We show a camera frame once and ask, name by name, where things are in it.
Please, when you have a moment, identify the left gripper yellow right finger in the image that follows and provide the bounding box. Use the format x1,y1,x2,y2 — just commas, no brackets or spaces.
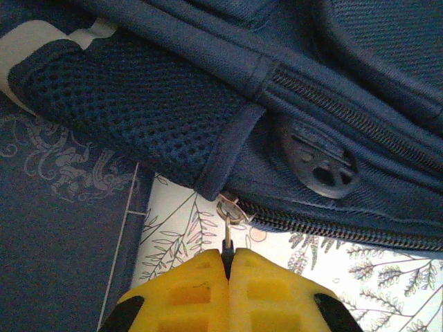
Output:
228,247,364,332

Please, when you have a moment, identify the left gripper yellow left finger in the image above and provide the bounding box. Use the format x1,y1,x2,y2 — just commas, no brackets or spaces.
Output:
98,248,230,332

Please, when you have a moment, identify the navy blue notebook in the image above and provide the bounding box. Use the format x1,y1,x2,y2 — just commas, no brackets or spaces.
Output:
0,90,156,332

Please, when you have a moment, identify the navy blue backpack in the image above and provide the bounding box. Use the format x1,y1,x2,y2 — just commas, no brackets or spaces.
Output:
0,0,443,281

